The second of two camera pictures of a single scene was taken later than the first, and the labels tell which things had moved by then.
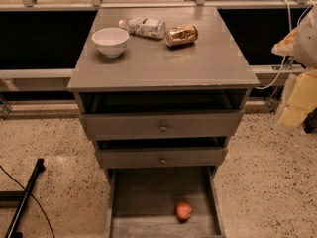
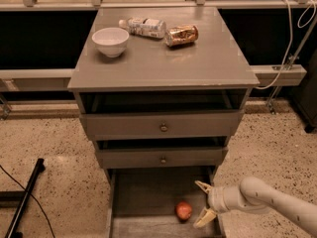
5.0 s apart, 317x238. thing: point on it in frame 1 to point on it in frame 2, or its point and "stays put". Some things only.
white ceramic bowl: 112,42 stays put
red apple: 183,211 stays put
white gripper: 307,47 to 216,198
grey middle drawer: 161,158 stays put
